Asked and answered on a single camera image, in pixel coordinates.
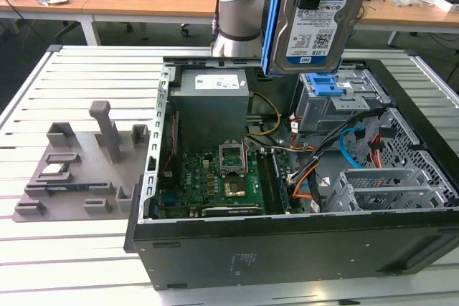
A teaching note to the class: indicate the small white box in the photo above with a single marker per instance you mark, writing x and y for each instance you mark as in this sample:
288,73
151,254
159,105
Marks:
448,4

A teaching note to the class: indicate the hard disk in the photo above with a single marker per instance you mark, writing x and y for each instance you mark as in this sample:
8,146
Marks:
315,33

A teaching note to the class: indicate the silver CPU chip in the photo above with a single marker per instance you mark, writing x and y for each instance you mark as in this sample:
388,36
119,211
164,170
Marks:
54,170

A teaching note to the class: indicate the blue plastic drive latch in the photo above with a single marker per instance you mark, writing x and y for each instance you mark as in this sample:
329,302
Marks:
324,85

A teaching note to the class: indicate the CPU socket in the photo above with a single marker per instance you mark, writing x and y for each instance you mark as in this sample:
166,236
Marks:
234,188

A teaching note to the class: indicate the grey power supply unit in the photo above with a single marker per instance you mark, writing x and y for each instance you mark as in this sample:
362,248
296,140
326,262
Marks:
208,116

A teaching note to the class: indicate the black graphics card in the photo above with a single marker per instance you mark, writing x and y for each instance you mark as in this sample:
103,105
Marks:
229,210

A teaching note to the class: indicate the black open PC case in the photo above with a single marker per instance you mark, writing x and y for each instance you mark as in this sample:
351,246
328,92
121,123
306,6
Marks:
287,248

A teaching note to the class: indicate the grey parts rack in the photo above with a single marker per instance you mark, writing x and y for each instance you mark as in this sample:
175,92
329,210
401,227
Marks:
89,177

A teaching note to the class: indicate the grey disk bay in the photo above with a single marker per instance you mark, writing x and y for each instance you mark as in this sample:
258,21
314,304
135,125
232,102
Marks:
380,177

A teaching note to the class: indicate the black RAM slot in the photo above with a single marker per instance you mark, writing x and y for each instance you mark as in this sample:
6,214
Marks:
265,184

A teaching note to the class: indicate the installed RAM stick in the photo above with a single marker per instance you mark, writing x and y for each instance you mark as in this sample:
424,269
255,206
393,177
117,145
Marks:
280,180

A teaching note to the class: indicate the black caster wheel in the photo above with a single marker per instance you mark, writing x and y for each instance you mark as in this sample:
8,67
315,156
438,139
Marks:
185,30

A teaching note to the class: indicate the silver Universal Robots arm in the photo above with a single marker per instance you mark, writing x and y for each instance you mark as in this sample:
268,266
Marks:
240,15

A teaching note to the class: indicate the grey metal drive cage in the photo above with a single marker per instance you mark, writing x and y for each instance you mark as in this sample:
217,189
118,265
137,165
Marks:
322,112

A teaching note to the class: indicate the green motherboard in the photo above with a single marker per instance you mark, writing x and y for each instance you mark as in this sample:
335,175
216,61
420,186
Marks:
193,184

